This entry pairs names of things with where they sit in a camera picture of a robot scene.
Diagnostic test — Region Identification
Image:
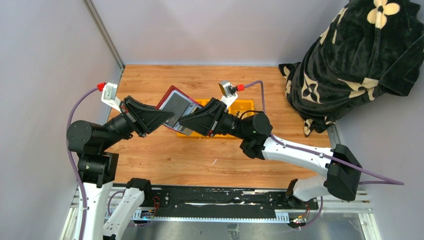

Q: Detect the black floral blanket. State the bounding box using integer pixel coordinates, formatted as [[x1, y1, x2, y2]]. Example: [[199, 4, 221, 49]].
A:
[[278, 0, 424, 137]]

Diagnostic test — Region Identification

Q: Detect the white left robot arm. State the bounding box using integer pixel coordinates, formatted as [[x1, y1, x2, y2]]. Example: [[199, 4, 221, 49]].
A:
[[66, 96, 174, 240]]

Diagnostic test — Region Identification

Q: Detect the red leather card holder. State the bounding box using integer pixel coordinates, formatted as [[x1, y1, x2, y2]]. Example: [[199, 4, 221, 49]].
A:
[[154, 85, 204, 132]]

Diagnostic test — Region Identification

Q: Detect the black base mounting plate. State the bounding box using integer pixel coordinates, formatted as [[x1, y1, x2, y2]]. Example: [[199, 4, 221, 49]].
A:
[[142, 185, 319, 220]]

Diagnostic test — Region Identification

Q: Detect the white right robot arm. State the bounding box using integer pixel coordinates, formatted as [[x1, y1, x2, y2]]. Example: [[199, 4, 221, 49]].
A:
[[179, 98, 362, 209]]

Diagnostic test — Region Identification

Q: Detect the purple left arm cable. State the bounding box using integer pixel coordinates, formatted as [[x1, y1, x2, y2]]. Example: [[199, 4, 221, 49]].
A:
[[66, 86, 100, 240]]

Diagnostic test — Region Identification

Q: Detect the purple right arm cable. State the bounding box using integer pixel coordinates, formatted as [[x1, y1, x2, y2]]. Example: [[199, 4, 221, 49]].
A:
[[243, 80, 405, 229]]

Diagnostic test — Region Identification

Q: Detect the black VIP credit card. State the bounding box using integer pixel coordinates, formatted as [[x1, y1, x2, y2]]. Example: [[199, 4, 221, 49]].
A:
[[163, 93, 190, 128]]

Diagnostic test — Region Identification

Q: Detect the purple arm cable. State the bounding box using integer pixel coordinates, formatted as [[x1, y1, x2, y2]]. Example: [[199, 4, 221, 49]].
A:
[[243, 80, 405, 229], [66, 86, 100, 240]]

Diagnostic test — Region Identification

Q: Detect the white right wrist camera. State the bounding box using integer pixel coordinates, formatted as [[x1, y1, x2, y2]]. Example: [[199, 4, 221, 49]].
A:
[[219, 80, 245, 109]]

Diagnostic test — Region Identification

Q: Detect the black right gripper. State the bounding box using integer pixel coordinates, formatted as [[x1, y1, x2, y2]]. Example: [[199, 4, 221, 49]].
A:
[[178, 97, 249, 141]]

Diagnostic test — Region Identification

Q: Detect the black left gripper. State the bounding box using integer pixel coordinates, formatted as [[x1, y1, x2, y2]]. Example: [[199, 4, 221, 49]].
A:
[[101, 94, 176, 150]]

